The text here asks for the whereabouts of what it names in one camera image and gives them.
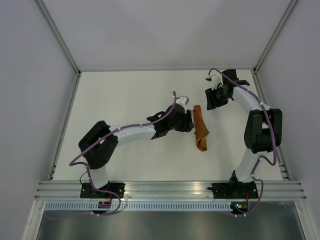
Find right aluminium side rail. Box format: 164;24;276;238
250;69;292;181

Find left aluminium side rail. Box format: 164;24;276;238
46;72;82;181

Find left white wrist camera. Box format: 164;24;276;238
176;95;190;108

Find white slotted cable duct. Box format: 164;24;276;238
44;200;232;212

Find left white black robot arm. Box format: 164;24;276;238
78;103;194;198

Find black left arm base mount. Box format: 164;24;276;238
80;182;125;199

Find aluminium front frame rail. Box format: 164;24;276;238
33;180;307;202

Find left aluminium corner post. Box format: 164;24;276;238
33;0;81;77

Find brown cloth napkin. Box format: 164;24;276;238
192;105;210;152

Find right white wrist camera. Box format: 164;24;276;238
205;73;222;90

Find right aluminium corner post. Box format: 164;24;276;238
252;0;300;74

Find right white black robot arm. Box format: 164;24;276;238
205;68;283;198

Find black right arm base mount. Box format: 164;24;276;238
206;181;259;200

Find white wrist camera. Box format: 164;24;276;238
205;73;222;90
176;95;190;108

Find aluminium side rail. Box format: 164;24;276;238
46;72;82;181
250;69;292;181

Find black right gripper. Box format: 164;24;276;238
205;85;230;111

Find aluminium corner post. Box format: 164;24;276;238
252;0;300;74
33;0;81;77

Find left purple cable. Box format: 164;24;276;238
44;91;178;221

